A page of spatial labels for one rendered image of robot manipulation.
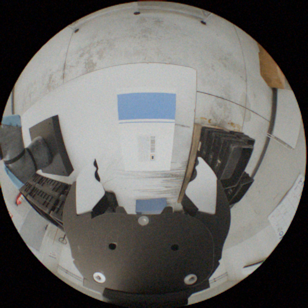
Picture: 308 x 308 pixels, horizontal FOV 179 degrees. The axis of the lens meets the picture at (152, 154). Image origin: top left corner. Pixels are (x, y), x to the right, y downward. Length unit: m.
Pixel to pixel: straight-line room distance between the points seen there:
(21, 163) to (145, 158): 0.44
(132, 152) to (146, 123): 0.07
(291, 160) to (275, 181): 0.57
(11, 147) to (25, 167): 0.10
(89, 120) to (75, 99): 0.10
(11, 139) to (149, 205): 0.61
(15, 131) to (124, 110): 0.37
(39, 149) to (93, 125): 0.28
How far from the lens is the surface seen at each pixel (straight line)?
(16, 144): 0.43
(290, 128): 2.43
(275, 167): 2.62
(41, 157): 0.49
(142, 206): 0.49
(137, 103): 0.21
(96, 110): 0.34
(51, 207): 0.59
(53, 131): 0.44
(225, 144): 0.73
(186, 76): 0.33
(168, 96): 0.21
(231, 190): 1.25
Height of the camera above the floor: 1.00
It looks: 61 degrees down
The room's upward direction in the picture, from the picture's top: 176 degrees clockwise
